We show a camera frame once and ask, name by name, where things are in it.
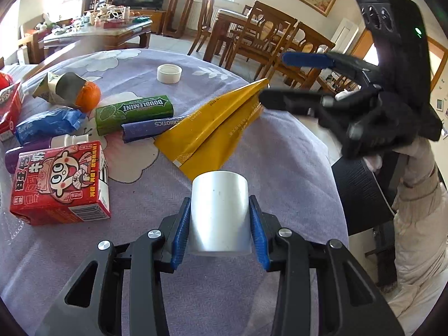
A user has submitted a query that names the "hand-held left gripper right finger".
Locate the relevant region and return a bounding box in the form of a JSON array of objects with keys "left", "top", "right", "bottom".
[{"left": 248, "top": 194, "right": 405, "bottom": 336}]

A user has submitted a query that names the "wooden dining chair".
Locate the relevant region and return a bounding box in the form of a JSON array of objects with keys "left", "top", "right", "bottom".
[
  {"left": 266, "top": 22, "right": 336, "bottom": 90},
  {"left": 189, "top": 0, "right": 216, "bottom": 57},
  {"left": 226, "top": 1, "right": 298, "bottom": 78}
]

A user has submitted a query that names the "purple spray bottle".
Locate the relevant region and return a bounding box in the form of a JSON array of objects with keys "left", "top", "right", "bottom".
[{"left": 5, "top": 134, "right": 90, "bottom": 174}]

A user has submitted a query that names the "yellow foil packet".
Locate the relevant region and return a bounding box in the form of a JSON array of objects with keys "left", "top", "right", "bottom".
[{"left": 153, "top": 78, "right": 271, "bottom": 182}]

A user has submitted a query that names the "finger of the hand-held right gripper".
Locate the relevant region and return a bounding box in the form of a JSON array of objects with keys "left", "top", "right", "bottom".
[
  {"left": 258, "top": 88, "right": 380, "bottom": 137},
  {"left": 282, "top": 51, "right": 382, "bottom": 93}
]

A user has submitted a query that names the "assorted household clutter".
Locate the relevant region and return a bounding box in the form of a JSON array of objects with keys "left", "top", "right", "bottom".
[{"left": 79, "top": 3, "right": 152, "bottom": 30}]

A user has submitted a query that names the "tall wooden plant stand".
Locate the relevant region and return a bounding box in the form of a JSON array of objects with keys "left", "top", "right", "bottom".
[{"left": 163, "top": 0, "right": 198, "bottom": 39}]

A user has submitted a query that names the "wooden coffee table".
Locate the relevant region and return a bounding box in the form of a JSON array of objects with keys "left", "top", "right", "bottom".
[{"left": 43, "top": 19, "right": 153, "bottom": 58}]

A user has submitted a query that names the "wooden television stand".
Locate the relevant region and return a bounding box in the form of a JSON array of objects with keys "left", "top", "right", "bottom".
[{"left": 131, "top": 7, "right": 167, "bottom": 36}]

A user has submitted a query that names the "wooden door frame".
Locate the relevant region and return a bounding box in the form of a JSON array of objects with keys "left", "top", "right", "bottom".
[{"left": 350, "top": 28, "right": 448, "bottom": 90}]

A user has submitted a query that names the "white round lid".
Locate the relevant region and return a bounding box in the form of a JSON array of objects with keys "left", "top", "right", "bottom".
[{"left": 157, "top": 64, "right": 183, "bottom": 85}]

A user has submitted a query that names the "orange tangerine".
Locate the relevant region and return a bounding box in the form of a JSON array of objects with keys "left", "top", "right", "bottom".
[{"left": 74, "top": 81, "right": 102, "bottom": 110}]

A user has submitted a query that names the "green chewing gum pack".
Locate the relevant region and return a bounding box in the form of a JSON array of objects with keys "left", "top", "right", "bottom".
[{"left": 95, "top": 95, "right": 174, "bottom": 136}]

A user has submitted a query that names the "red and white box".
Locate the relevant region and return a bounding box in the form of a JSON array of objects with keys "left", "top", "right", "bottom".
[{"left": 0, "top": 80, "right": 24, "bottom": 142}]

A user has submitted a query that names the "purple floral tablecloth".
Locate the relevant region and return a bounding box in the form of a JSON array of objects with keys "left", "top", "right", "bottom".
[{"left": 0, "top": 48, "right": 351, "bottom": 336}]

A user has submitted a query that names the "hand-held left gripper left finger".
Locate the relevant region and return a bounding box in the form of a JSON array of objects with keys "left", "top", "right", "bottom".
[{"left": 35, "top": 198, "right": 191, "bottom": 336}]

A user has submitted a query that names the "blue snack packet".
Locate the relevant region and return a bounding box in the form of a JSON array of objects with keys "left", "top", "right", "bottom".
[{"left": 15, "top": 108, "right": 86, "bottom": 146}]

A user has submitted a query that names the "white standing air conditioner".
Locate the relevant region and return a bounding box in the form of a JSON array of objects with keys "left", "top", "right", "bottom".
[{"left": 331, "top": 17, "right": 359, "bottom": 55}]

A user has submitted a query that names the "red cartoon milk carton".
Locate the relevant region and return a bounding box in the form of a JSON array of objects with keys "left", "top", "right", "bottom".
[{"left": 9, "top": 141, "right": 112, "bottom": 226}]

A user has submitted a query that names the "black office chair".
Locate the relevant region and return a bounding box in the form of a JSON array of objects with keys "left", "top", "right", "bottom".
[{"left": 331, "top": 154, "right": 410, "bottom": 288}]

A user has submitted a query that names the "white plastic cup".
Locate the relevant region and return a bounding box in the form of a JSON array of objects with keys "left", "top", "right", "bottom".
[{"left": 188, "top": 170, "right": 253, "bottom": 257}]

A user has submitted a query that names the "person's right hand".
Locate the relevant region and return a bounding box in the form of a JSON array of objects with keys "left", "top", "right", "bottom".
[{"left": 362, "top": 154, "right": 384, "bottom": 173}]

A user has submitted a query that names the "purple packet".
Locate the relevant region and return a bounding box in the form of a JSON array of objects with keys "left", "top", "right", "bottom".
[{"left": 121, "top": 115, "right": 191, "bottom": 144}]

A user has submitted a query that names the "beige drink carton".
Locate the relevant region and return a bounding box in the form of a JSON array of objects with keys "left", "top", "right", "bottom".
[{"left": 32, "top": 71, "right": 88, "bottom": 107}]

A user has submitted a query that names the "wooden armchair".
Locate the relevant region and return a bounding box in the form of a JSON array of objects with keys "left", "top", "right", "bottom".
[{"left": 17, "top": 16, "right": 72, "bottom": 65}]

